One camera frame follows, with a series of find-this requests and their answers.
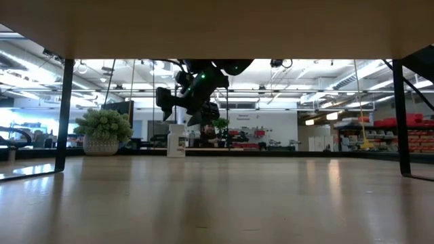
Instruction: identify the black monitor screen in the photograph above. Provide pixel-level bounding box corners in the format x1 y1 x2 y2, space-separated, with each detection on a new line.
100 100 135 120

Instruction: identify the person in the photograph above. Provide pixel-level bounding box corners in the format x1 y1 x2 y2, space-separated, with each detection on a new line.
199 122 220 148

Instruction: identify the green plant in white pot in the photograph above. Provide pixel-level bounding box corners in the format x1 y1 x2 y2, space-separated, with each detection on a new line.
73 108 134 157

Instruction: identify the black ceiling device with cable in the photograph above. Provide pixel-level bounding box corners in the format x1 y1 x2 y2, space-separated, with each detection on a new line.
269 58 293 69

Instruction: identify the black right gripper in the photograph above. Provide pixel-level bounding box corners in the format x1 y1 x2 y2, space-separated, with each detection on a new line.
155 64 231 127

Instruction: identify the rack with red bins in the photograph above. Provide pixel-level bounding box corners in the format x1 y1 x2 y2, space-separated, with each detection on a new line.
338 113 434 154

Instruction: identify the small white pill bottle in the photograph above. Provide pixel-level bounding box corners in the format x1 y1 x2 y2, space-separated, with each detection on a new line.
166 123 187 159

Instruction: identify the wooden shelf with black legs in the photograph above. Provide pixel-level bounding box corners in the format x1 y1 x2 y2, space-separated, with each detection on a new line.
0 0 434 183

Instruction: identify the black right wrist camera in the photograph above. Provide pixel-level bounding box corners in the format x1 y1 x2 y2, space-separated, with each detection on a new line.
175 70 195 93

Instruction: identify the black metal table frame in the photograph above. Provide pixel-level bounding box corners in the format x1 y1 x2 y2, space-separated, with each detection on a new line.
0 146 434 163

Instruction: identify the small green potted plant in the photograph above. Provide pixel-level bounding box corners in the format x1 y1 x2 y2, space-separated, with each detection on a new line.
213 117 230 148

